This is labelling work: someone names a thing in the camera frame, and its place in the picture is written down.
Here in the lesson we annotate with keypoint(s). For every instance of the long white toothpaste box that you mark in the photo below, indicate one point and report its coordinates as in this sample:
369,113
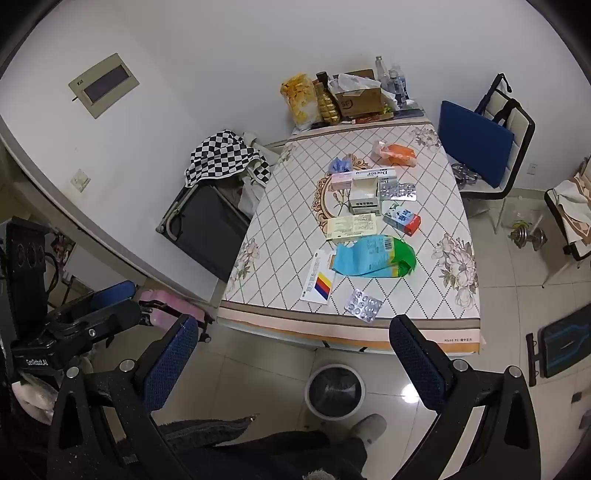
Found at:
369,174

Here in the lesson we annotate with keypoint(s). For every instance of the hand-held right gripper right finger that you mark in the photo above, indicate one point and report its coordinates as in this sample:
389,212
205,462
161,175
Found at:
415,360

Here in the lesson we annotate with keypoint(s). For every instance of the wall switch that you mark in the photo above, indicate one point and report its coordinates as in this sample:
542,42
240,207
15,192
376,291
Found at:
81,180

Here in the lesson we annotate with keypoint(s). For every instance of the gold bottle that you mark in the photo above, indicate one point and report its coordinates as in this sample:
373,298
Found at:
328,104

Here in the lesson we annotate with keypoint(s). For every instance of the beige wall panel box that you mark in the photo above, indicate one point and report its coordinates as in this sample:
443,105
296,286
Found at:
104,85

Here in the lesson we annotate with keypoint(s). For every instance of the round woven basket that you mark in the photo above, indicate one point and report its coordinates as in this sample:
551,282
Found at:
286,207

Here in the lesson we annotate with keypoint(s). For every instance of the metal dumbbell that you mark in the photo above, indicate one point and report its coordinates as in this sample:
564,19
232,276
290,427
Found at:
526,237

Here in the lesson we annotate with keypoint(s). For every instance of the cardboard box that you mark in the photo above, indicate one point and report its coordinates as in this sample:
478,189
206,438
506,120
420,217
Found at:
362,104

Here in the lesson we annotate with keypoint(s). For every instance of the round white trash bin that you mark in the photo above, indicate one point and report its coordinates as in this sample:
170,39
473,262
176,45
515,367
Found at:
334,392

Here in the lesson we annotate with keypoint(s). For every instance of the flattened white striped box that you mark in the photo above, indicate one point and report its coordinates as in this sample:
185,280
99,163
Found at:
318,281

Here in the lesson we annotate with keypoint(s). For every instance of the crumpled blue glove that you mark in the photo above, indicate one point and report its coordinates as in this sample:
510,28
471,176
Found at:
340,165

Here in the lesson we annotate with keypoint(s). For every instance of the black white checkered cloth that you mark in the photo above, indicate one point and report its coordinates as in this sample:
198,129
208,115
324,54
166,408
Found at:
221,157

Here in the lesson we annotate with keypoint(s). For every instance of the person's dark pants leg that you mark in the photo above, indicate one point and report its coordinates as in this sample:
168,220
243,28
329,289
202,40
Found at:
258,454

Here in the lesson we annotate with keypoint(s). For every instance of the yellow snack bag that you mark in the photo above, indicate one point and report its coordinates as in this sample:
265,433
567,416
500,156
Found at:
298,99

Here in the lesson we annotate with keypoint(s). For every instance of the black blue fitness board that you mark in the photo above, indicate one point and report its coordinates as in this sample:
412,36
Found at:
561,344

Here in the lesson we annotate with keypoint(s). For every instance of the clear glass bottle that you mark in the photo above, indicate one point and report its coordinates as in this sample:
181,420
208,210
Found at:
380,69

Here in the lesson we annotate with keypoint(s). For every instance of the pink suitcase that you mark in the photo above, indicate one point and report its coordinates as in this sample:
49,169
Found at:
171,314

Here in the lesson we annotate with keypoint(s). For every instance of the clear plastic water bottle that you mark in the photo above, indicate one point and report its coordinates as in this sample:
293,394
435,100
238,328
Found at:
398,85

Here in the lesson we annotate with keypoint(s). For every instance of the white plastic bag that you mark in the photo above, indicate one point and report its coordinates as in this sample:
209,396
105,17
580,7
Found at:
353,83

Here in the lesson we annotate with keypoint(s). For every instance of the open white medicine box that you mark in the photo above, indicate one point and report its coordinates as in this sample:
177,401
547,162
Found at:
362,203

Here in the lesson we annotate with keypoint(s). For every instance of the white chair black frame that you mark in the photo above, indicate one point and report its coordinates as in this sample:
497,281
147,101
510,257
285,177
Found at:
519,117

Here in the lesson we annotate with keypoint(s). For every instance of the beige towel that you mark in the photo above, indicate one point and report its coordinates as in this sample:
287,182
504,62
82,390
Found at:
570,207

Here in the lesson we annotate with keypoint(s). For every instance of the silver blister pack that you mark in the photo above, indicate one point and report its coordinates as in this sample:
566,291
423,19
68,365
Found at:
362,305
399,190

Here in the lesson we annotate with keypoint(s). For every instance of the blue green medicine box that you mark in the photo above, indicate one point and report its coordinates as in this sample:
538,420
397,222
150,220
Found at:
369,258

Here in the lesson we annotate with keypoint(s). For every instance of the pink box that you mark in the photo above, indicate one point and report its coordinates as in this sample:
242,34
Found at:
341,181

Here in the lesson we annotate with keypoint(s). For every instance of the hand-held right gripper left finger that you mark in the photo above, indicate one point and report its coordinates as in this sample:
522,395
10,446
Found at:
173,360

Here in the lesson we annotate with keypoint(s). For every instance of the white tote bag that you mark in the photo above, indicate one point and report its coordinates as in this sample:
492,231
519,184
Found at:
251,198

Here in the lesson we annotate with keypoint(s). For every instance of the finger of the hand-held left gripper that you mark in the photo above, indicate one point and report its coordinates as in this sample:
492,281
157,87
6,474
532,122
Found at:
101,323
113,293

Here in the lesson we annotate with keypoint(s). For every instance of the wall socket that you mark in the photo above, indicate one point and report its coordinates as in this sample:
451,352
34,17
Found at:
533,169

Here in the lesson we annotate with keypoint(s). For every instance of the blue cushion pad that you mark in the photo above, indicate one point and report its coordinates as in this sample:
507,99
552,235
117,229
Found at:
475,138

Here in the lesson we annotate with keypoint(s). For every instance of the orange packet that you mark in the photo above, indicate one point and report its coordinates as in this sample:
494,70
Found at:
401,154

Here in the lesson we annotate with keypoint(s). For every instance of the grey slipper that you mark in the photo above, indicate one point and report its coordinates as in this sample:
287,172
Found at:
369,427

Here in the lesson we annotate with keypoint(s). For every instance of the cream flat medicine box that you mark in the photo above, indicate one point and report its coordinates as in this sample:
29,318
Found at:
348,228

